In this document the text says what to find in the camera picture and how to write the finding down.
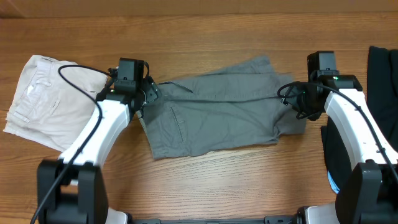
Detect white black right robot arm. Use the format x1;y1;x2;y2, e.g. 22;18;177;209
277;75;397;223

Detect white folded shorts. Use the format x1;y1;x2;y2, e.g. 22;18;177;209
4;55;107;151

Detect black garment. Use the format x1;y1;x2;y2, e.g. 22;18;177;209
321;46;397;189

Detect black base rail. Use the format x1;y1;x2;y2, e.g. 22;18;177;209
128;215;306;224

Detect grey shorts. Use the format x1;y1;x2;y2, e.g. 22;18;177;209
137;56;306;159

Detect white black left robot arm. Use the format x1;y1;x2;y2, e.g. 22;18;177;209
31;76;161;224

